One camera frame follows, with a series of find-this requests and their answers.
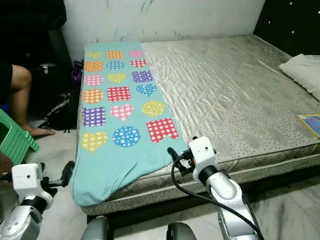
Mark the black bed base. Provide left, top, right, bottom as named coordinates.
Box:
left=105, top=172, right=320, bottom=230

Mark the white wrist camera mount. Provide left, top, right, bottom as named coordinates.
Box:
left=187, top=136, right=217, bottom=171
left=11, top=163, right=55, bottom=199

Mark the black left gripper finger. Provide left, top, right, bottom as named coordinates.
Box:
left=60, top=160, right=76, bottom=187

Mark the green plastic stool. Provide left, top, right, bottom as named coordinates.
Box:
left=0, top=109, right=40, bottom=167

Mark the purple bag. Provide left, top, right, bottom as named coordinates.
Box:
left=71, top=59, right=85, bottom=87

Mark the grey quilted mattress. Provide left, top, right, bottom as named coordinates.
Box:
left=80, top=34, right=320, bottom=217

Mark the teal blanket with coloured shapes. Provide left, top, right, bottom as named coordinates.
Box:
left=71, top=41, right=190, bottom=207

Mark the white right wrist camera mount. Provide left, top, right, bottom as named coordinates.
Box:
left=187, top=136, right=217, bottom=171

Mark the yellow-edged children's book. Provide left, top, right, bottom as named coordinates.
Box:
left=296, top=113, right=320, bottom=139

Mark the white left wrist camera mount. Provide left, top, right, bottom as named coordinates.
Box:
left=11, top=163, right=55, bottom=199

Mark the grey robot left leg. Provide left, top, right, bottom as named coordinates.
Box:
left=80, top=216, right=111, bottom=240

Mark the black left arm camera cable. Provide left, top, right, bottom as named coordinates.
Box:
left=0, top=172, right=14, bottom=183

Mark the black bag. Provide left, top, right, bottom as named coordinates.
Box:
left=36, top=61, right=82, bottom=132

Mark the dark tufted headboard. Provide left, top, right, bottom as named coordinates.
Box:
left=252, top=0, right=320, bottom=58

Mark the white printed pillow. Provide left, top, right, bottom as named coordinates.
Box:
left=279, top=53, right=320, bottom=102

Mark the grey robot right leg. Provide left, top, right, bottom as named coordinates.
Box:
left=165, top=221, right=199, bottom=240

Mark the grey robot leg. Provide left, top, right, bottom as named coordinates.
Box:
left=80, top=216, right=111, bottom=240
left=165, top=221, right=199, bottom=240

